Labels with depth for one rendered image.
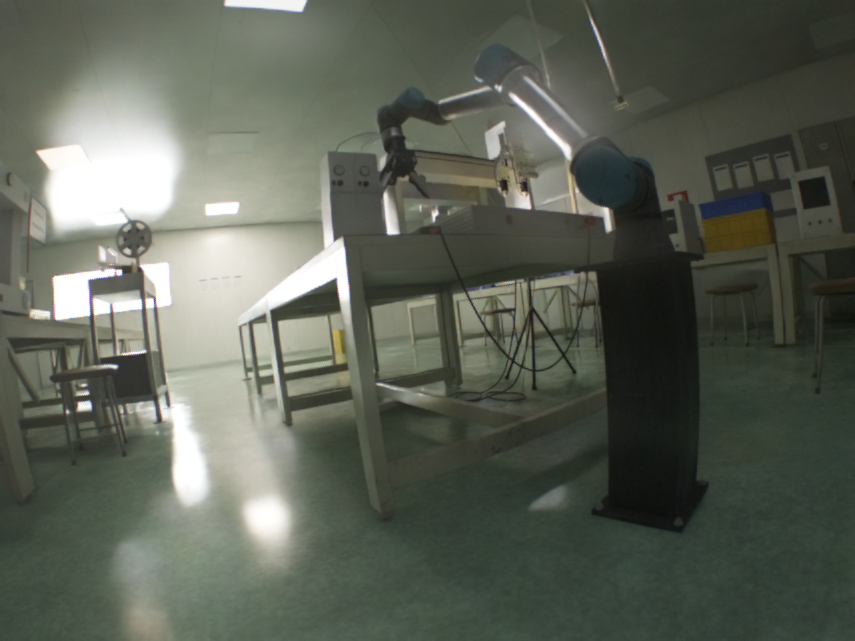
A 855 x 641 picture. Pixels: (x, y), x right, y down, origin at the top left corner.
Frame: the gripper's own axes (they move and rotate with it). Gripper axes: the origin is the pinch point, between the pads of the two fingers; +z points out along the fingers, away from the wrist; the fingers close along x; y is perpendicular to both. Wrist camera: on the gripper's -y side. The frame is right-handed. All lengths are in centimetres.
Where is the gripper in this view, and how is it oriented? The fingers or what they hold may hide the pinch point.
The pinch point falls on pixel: (405, 199)
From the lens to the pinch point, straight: 125.4
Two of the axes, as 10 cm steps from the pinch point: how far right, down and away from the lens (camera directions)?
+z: 2.3, 9.5, -2.1
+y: 4.0, -2.9, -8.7
